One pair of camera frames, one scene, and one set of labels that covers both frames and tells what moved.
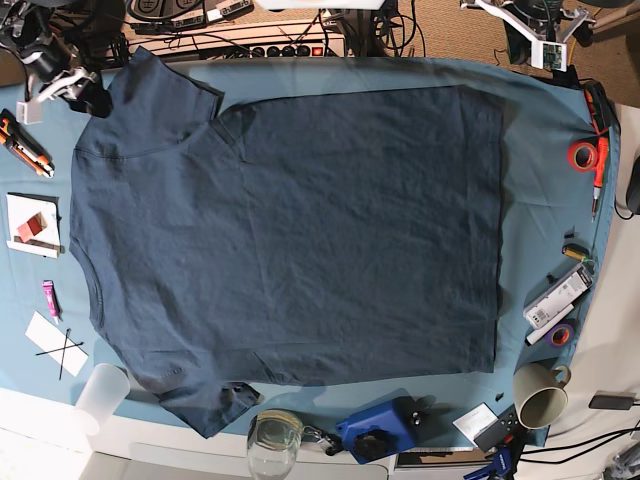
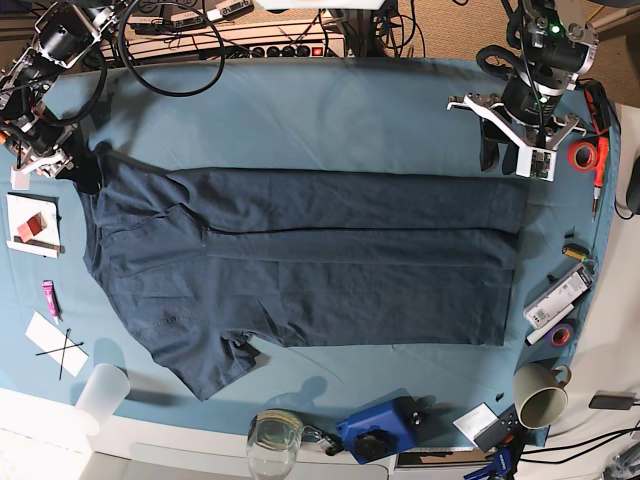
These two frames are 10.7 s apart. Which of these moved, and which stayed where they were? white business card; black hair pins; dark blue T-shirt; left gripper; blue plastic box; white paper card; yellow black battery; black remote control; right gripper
Moved: dark blue T-shirt; right gripper; left gripper
Stayed: blue plastic box; white business card; black remote control; black hair pins; white paper card; yellow black battery
